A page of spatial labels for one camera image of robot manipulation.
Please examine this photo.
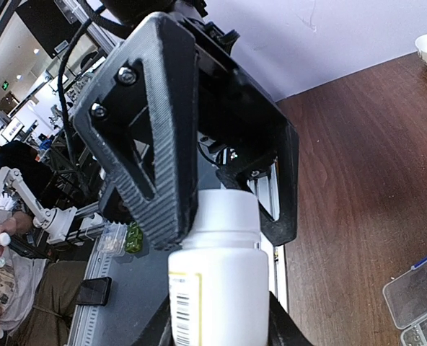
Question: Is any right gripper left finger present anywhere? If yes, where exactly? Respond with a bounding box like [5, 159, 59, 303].
[132, 298, 174, 346]

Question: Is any clear plastic pill organizer box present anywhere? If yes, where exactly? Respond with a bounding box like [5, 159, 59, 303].
[382, 256, 427, 345]

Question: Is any front aluminium rail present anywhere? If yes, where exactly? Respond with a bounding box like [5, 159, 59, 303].
[65, 153, 289, 345]

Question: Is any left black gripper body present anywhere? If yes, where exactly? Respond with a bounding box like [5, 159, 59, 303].
[97, 10, 290, 224]

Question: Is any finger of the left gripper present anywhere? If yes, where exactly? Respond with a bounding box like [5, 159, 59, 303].
[74, 12, 198, 250]
[216, 124, 299, 246]

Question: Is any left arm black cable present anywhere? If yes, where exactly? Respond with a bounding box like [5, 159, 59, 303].
[56, 0, 128, 170]

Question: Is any seated person in background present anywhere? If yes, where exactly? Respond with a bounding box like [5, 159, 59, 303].
[0, 131, 88, 346]

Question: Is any black phone on rail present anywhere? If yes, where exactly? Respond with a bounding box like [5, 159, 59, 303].
[76, 277, 112, 306]

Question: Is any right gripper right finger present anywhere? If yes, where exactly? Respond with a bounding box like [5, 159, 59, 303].
[268, 293, 312, 346]

